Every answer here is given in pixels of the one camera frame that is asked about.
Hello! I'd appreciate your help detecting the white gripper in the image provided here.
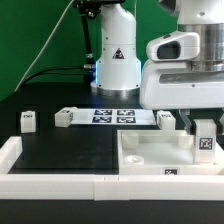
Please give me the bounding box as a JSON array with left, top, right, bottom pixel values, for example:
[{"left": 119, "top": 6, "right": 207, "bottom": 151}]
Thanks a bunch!
[{"left": 140, "top": 60, "right": 224, "bottom": 135}]

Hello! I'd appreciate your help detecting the white square tabletop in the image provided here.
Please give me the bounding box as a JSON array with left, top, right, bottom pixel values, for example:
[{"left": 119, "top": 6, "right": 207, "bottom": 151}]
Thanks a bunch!
[{"left": 117, "top": 130, "right": 224, "bottom": 175}]

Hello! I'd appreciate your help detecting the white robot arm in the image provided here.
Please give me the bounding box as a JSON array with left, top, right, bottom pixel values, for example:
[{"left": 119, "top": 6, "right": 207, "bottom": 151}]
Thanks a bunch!
[{"left": 91, "top": 0, "right": 224, "bottom": 110}]

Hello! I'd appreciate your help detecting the white sheet with AprilTags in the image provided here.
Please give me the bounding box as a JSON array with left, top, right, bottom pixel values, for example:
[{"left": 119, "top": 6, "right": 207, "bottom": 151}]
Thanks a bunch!
[{"left": 72, "top": 109, "right": 156, "bottom": 125}]

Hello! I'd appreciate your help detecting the white U-shaped obstacle fence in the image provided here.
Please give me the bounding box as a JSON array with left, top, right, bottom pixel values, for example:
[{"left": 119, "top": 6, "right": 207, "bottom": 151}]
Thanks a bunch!
[{"left": 0, "top": 137, "right": 224, "bottom": 201}]

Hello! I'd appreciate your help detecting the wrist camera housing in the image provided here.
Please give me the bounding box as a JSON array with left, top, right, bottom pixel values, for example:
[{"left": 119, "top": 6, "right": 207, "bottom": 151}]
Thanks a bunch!
[{"left": 146, "top": 31, "right": 200, "bottom": 62}]

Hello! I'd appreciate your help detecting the black cable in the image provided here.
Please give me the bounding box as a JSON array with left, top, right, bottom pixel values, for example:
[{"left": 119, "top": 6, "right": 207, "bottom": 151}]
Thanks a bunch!
[{"left": 19, "top": 0, "right": 101, "bottom": 91}]

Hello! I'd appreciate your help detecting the white cable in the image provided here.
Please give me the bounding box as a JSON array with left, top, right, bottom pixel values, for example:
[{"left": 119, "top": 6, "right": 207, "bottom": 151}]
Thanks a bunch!
[{"left": 14, "top": 0, "right": 75, "bottom": 92}]

